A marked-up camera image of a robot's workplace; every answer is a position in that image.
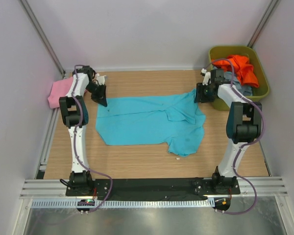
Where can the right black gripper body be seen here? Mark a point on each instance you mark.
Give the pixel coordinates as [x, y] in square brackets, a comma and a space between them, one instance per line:
[209, 87]

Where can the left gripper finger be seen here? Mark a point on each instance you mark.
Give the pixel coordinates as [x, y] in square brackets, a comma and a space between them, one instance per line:
[102, 90]
[100, 100]

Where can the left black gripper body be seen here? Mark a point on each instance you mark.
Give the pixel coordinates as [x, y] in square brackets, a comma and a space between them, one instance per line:
[92, 87]

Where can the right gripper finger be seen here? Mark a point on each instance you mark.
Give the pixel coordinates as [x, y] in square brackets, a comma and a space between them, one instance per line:
[206, 99]
[199, 96]

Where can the cyan t shirt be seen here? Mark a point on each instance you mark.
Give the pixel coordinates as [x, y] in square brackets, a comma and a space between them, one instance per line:
[172, 119]

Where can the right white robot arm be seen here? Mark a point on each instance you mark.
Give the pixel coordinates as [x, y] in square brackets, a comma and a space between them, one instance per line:
[243, 128]

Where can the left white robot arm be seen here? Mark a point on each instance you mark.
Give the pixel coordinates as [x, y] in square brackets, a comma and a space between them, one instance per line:
[75, 117]

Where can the pink folded t shirt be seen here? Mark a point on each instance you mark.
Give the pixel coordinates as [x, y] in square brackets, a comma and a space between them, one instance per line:
[59, 89]

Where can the olive green plastic bin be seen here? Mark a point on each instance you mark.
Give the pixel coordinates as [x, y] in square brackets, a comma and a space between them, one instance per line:
[222, 52]

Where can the grey blue t shirt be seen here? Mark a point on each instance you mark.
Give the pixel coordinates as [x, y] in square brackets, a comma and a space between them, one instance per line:
[246, 90]

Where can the orange t shirt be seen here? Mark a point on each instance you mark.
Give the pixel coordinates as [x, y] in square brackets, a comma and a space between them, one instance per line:
[242, 67]

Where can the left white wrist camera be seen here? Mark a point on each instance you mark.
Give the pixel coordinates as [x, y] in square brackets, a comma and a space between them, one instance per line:
[100, 79]

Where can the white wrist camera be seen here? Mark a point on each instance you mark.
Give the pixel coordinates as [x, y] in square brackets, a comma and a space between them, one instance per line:
[206, 77]
[100, 79]

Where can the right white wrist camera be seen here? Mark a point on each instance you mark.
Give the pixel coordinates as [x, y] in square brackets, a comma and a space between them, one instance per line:
[206, 77]

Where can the right aluminium corner post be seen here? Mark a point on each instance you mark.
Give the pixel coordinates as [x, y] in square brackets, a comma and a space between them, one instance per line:
[269, 11]

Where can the aluminium corner post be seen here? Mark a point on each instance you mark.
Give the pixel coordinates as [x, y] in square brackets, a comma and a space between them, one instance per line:
[269, 11]
[39, 30]

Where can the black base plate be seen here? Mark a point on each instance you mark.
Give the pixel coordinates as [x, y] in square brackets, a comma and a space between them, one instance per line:
[103, 190]

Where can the left aluminium corner post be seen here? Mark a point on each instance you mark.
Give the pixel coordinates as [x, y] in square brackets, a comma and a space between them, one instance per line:
[39, 30]

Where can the white slotted cable duct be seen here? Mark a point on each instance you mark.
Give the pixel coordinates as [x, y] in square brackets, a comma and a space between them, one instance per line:
[87, 203]

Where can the aluminium front rail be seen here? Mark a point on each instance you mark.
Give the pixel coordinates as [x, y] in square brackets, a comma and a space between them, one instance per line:
[263, 186]

